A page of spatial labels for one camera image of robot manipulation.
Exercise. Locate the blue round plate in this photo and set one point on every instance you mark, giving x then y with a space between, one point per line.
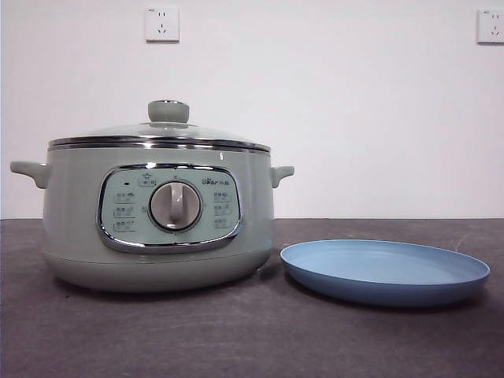
374 267

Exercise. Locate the pale green electric steamer pot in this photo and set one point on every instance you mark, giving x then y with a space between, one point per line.
71 197

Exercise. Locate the glass lid with green knob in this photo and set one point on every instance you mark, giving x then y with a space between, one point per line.
168 112

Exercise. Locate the white wall socket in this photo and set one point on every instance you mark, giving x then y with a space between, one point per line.
162 24
491 26

